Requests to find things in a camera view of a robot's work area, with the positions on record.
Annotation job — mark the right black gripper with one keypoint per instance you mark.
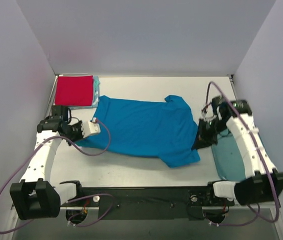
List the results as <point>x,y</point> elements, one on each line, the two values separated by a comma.
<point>207,131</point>

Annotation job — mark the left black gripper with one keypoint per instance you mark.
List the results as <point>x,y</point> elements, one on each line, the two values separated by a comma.
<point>77,132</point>

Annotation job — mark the blue t shirt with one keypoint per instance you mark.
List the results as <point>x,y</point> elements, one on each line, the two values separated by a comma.
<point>164,130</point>

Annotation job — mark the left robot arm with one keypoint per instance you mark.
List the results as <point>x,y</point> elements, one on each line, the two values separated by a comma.
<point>33,196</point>

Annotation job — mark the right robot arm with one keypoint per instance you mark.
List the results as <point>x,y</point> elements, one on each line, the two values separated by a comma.
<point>246,172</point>

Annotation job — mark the translucent blue plastic bin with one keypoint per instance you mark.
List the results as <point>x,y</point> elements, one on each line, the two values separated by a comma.
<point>227,158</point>

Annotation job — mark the folded red t shirt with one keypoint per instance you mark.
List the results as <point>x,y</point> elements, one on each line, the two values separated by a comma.
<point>74,91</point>

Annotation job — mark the folded light teal t shirt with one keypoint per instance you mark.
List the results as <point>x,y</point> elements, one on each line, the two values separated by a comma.
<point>96,96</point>

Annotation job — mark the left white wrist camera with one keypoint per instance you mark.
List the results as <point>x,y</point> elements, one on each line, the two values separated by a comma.
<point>90,128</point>

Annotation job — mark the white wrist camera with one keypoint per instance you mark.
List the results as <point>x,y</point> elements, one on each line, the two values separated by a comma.
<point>90,128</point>
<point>207,114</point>

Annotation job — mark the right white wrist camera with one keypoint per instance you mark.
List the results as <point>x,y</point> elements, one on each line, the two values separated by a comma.
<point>207,114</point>

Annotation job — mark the aluminium frame rail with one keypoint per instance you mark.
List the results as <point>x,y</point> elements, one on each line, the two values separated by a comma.
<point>33,206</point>

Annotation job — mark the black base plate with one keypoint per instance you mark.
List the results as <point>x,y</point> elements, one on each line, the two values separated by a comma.
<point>145,203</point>

